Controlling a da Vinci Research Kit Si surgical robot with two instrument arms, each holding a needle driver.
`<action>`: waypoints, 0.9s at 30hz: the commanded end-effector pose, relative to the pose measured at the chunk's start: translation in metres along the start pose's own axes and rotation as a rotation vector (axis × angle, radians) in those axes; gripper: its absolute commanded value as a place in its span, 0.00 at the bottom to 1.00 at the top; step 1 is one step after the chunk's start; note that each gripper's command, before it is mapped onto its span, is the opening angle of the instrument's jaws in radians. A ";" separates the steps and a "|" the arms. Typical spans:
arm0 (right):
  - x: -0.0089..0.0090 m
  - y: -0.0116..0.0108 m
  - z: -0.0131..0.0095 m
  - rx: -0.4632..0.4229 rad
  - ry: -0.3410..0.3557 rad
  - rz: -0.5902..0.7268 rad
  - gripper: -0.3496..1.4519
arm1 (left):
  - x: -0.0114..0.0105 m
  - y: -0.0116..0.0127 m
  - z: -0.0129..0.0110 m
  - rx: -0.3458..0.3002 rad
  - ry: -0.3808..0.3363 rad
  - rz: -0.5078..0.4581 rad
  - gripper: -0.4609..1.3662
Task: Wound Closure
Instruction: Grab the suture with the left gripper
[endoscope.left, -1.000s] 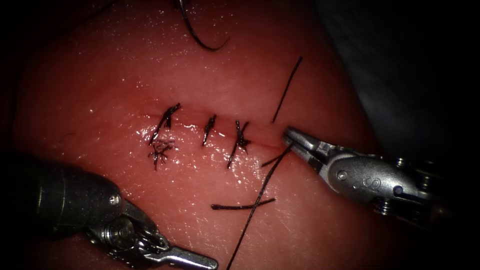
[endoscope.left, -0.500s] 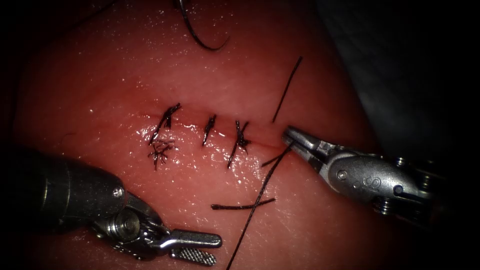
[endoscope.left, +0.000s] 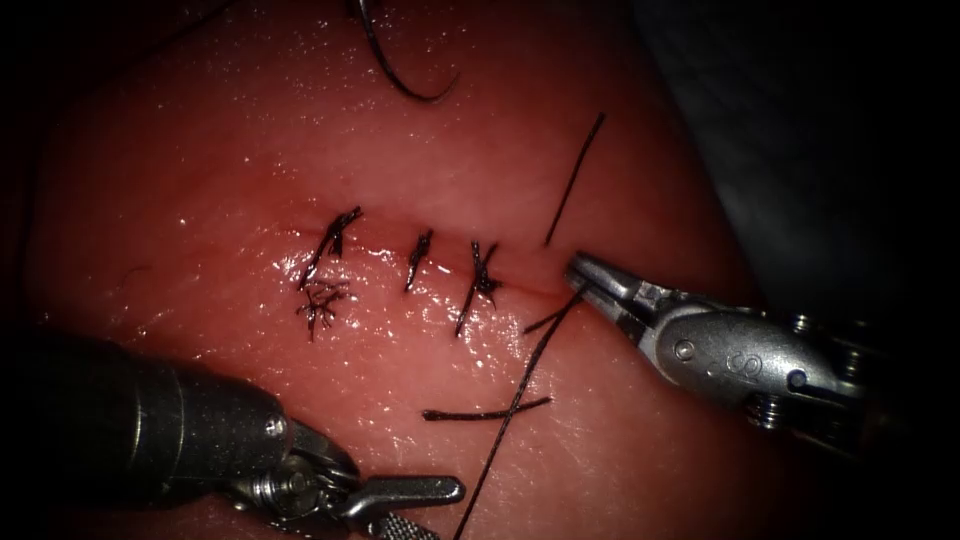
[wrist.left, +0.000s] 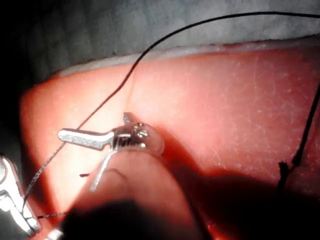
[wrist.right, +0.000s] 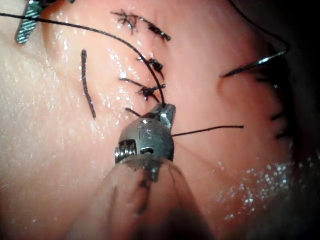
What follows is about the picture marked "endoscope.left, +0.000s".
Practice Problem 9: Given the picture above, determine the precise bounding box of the black stitching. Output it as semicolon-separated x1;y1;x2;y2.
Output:
294;205;505;344

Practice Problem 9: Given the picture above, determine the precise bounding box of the right arm needle driver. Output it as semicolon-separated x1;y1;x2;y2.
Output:
637;292;895;455

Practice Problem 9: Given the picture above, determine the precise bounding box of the left arm needle driver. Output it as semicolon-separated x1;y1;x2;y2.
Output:
223;418;376;538

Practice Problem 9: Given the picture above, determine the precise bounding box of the right arm needle driver jaw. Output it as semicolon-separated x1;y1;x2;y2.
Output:
564;269;652;346
572;251;666;310

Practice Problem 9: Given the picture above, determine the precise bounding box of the left arm needle driver jaw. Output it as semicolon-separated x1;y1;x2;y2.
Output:
338;474;467;523
368;511;445;540

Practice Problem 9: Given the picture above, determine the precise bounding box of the curved needle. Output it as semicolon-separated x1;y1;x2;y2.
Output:
353;0;460;104

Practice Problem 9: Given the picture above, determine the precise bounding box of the tissue pad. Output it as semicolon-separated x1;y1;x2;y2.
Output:
14;0;804;540

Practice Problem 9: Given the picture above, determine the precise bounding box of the short black thread piece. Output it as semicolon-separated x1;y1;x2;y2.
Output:
421;396;554;423

